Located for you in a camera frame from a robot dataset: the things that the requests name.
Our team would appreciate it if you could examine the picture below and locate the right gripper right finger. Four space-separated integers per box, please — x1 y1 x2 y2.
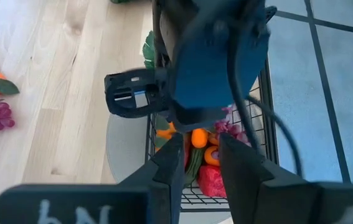
219 133 353 224

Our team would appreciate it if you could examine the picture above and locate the black camera cable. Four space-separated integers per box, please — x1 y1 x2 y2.
227 18 303 178

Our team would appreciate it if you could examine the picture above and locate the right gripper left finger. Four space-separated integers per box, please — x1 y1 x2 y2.
0 133 186 224

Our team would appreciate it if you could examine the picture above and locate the round grey mat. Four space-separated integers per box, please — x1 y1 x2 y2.
106 113 236 224

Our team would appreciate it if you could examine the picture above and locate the black wire basket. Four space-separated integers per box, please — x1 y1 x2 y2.
144 58 280 213

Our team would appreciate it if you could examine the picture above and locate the green pepper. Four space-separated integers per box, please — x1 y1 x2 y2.
184 147 207 187

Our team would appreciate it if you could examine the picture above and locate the pink dragon fruit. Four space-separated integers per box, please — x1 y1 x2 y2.
214 104 253 147

